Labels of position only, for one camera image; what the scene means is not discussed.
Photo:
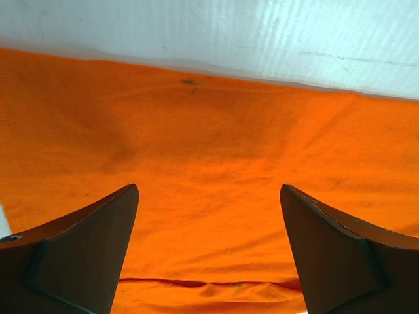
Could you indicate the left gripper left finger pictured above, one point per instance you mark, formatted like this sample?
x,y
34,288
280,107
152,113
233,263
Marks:
x,y
71,264

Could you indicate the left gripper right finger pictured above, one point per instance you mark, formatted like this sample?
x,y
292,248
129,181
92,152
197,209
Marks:
x,y
348,265

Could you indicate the orange t shirt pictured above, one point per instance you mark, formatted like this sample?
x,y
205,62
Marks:
x,y
209,156

